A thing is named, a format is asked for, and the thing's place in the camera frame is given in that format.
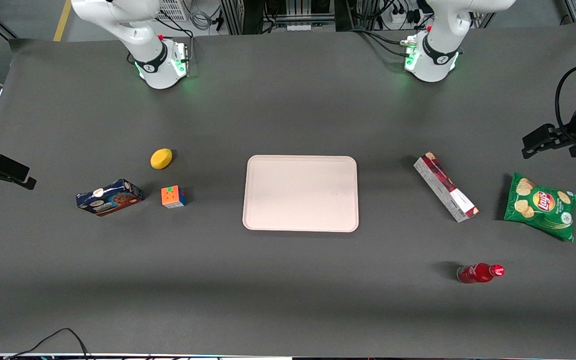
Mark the blue cookie box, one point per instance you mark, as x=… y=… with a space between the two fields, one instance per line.
x=109 y=198

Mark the white power strip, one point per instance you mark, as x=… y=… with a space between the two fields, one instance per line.
x=404 y=16

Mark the red cookie box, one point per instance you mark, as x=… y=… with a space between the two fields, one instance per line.
x=443 y=187

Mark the beige plastic tray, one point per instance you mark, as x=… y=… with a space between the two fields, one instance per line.
x=300 y=194

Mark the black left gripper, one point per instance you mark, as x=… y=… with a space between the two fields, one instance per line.
x=571 y=135

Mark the green chips bag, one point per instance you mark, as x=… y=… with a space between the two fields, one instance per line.
x=543 y=207

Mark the colourful puzzle cube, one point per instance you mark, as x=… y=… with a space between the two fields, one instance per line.
x=173 y=197

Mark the red soda bottle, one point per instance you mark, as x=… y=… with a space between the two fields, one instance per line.
x=475 y=273

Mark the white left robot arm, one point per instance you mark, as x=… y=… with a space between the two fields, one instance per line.
x=435 y=45

